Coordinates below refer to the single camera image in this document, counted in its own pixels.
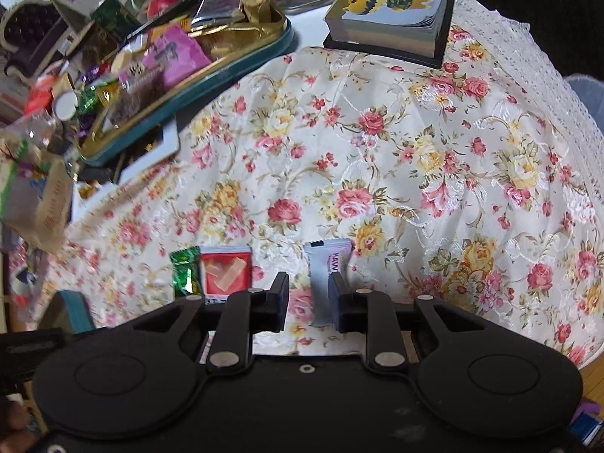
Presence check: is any large gold tin tray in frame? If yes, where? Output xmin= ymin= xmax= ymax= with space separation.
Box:
xmin=74 ymin=0 xmax=296 ymax=167

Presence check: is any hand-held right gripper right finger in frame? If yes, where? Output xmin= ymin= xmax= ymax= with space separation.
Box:
xmin=328 ymin=271 xmax=477 ymax=371

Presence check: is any red wafer snack packet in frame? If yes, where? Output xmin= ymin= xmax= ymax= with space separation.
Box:
xmin=199 ymin=246 xmax=254 ymax=304

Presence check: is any brown paper bag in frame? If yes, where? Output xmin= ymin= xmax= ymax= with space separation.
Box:
xmin=0 ymin=136 xmax=77 ymax=254

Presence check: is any white snack stick packet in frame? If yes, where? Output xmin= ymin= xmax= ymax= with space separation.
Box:
xmin=304 ymin=239 xmax=353 ymax=327

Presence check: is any person's left hand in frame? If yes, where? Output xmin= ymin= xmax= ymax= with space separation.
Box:
xmin=0 ymin=396 xmax=39 ymax=453

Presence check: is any grey chair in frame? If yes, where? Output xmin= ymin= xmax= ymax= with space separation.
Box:
xmin=565 ymin=72 xmax=604 ymax=124

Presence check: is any green foil candy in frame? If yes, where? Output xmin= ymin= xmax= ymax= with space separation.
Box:
xmin=169 ymin=247 xmax=204 ymax=298

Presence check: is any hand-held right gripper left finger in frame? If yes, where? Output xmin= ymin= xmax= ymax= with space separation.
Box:
xmin=129 ymin=271 xmax=291 ymax=371

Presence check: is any pink snack packet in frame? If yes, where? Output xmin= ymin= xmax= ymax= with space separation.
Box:
xmin=117 ymin=25 xmax=214 ymax=86

